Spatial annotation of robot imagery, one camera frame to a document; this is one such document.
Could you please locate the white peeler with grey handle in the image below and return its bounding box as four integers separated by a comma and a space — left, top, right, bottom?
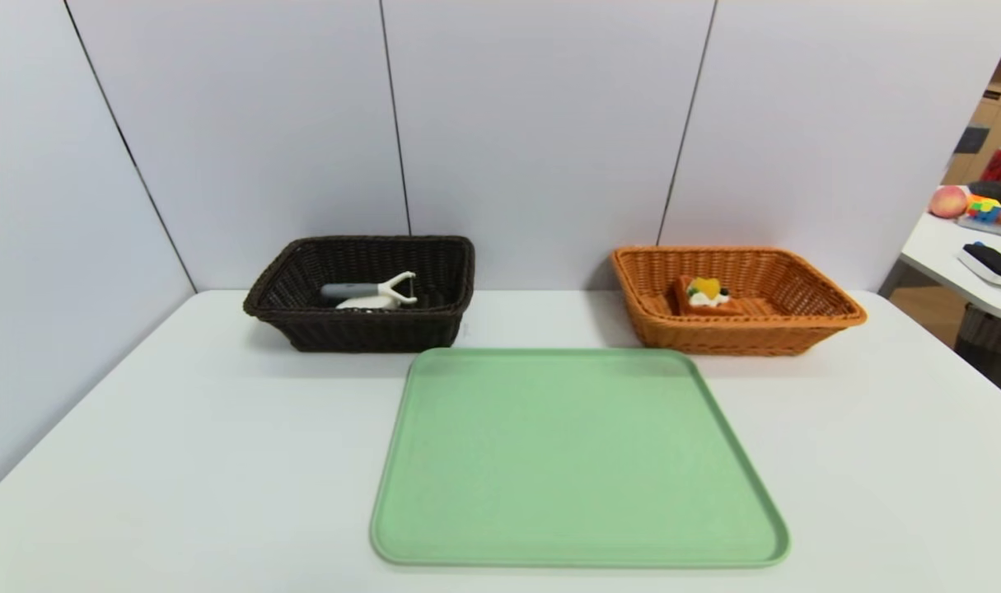
320, 271, 419, 308

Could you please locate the toy waffle cake with fruit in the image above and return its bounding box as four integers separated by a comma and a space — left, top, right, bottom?
673, 276, 746, 317

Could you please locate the dark brown wicker basket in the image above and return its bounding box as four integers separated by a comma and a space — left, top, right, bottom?
243, 236, 476, 354

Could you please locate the orange wicker basket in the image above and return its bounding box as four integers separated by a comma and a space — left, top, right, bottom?
611, 245, 868, 357

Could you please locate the light green plastic tray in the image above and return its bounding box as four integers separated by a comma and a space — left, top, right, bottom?
370, 347, 791, 569

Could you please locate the white side table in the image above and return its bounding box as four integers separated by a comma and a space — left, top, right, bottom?
900, 210, 1001, 324

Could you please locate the toy peach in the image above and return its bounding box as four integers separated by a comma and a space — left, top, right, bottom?
928, 185, 971, 219

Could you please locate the grey flat tray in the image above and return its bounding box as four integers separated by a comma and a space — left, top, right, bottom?
957, 214, 1001, 243

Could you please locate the grey woven bin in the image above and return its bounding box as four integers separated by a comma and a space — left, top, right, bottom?
953, 302, 1001, 409

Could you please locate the dark grey small box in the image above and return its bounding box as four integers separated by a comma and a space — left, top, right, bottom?
954, 124, 993, 155

